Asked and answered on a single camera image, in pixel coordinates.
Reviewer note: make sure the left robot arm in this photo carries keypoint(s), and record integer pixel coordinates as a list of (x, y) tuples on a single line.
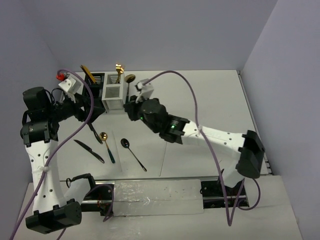
[(53, 210)]

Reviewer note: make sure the gold fork green handle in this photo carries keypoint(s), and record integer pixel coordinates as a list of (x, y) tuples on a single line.
[(119, 70)]

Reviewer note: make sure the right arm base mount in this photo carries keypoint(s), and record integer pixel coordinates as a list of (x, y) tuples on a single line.
[(212, 194)]

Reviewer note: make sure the black spoon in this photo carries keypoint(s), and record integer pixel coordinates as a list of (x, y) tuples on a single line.
[(126, 144)]

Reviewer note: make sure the gold knife green handle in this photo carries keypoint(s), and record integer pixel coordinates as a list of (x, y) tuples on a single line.
[(88, 74)]

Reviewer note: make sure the black knife upper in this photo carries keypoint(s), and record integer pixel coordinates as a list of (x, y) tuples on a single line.
[(96, 135)]

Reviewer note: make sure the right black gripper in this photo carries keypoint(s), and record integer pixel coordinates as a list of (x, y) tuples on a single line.
[(131, 107)]

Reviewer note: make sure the white utensil caddy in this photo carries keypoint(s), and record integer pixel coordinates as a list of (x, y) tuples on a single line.
[(114, 92)]

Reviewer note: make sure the black utensil caddy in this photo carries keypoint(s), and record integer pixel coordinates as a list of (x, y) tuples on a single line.
[(96, 88)]

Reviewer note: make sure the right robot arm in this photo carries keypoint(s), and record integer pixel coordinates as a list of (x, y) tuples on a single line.
[(245, 149)]

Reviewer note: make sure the black knife lower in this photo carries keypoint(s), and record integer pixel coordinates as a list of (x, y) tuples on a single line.
[(88, 149)]

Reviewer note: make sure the black knife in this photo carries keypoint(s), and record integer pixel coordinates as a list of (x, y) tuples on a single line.
[(88, 149), (96, 135)]

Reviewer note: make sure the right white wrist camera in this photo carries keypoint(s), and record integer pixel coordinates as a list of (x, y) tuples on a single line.
[(144, 89)]

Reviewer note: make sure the gold spoon green handle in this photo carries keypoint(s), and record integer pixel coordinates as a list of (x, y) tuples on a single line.
[(128, 79), (103, 136)]

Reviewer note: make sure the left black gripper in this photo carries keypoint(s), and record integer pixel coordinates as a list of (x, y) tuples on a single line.
[(81, 101)]

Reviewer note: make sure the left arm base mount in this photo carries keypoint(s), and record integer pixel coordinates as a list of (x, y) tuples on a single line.
[(100, 200)]

